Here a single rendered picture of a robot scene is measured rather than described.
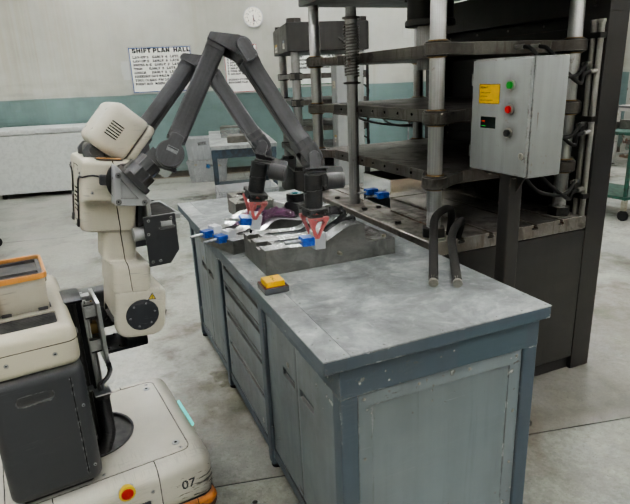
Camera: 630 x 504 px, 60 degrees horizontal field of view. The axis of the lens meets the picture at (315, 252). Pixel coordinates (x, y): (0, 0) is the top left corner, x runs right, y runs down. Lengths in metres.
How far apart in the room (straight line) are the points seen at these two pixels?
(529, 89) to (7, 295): 1.73
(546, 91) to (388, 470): 1.30
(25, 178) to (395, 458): 7.58
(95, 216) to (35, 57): 7.62
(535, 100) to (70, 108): 7.94
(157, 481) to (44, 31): 8.01
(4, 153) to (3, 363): 7.07
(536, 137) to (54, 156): 7.24
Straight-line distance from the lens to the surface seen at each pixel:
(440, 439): 1.66
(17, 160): 8.61
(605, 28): 2.71
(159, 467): 1.93
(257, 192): 1.93
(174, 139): 1.61
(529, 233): 2.55
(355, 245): 1.96
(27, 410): 1.76
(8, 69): 9.43
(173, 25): 9.06
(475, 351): 1.57
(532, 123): 2.01
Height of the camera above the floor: 1.43
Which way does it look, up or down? 18 degrees down
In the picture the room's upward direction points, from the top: 3 degrees counter-clockwise
